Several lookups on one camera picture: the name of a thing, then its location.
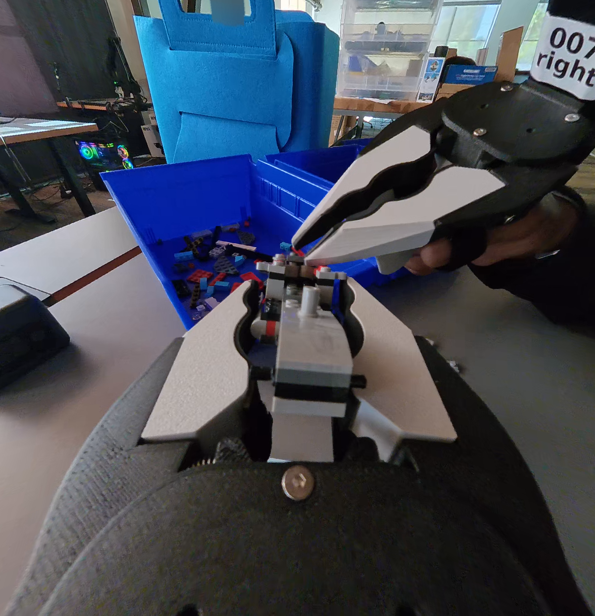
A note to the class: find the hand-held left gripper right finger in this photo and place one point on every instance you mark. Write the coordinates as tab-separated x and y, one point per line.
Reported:
403	385

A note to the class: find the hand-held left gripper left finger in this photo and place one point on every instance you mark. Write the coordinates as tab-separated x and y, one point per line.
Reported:
201	385

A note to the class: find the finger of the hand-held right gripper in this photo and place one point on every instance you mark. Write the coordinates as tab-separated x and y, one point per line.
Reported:
374	163
422	202

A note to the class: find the grey toy brick vehicle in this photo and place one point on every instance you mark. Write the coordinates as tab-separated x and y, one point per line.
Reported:
312	356

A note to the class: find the pile of toy bricks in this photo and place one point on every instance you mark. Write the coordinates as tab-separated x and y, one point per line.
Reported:
206	269

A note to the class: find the blue plastic bin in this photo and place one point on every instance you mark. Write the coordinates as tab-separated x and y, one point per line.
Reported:
307	168
182	202

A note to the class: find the grey desk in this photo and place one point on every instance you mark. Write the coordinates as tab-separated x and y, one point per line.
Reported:
86	433

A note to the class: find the person's right hand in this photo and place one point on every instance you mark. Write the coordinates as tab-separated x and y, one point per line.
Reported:
518	236

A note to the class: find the blue product box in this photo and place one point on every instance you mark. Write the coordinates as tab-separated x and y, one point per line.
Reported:
466	74

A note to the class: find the clear plastic drawer stack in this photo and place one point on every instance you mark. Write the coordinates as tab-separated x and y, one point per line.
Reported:
389	48

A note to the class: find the blue felt bag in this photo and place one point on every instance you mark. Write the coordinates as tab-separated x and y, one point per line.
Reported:
220	86

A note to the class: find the black digital timer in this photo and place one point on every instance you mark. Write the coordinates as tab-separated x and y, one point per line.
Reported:
18	332

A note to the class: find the rainbow-lit computer case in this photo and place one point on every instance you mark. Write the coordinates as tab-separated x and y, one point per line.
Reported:
105	154

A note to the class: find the black-legged table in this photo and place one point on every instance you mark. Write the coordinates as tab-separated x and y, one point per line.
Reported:
38	127

